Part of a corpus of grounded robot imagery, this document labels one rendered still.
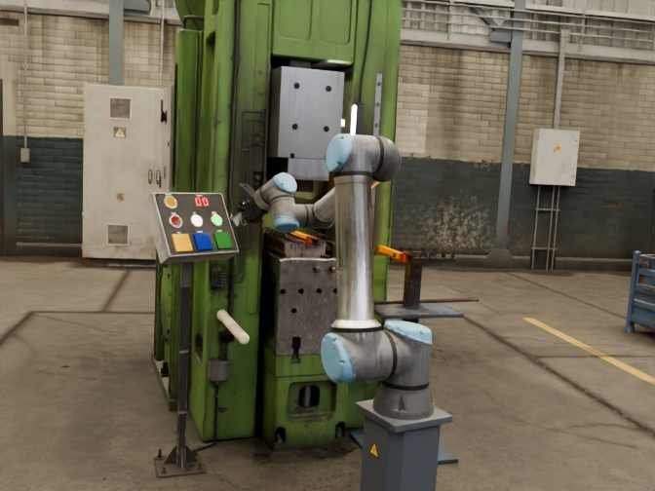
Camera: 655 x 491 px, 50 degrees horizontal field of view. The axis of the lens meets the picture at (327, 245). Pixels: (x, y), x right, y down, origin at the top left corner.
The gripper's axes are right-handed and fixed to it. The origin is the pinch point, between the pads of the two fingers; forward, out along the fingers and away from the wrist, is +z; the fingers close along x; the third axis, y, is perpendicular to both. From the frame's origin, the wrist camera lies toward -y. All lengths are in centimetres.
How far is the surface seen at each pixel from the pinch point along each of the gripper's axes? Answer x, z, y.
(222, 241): -0.6, 10.2, 6.2
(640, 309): 441, 40, 79
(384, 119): 89, -25, -40
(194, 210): -9.6, 11.0, -8.1
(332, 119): 54, -23, -37
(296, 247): 40.8, 11.9, 10.9
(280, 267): 30.0, 14.7, 18.6
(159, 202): -25.0, 11.0, -12.2
